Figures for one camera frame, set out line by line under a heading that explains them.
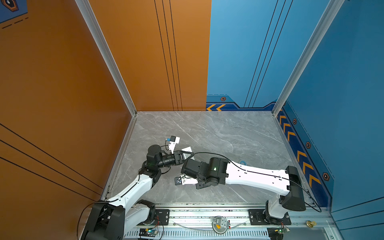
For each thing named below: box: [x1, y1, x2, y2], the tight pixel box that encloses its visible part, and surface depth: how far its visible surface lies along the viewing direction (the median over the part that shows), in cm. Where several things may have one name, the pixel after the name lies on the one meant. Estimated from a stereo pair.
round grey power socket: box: [211, 215, 229, 234], surface depth 68 cm
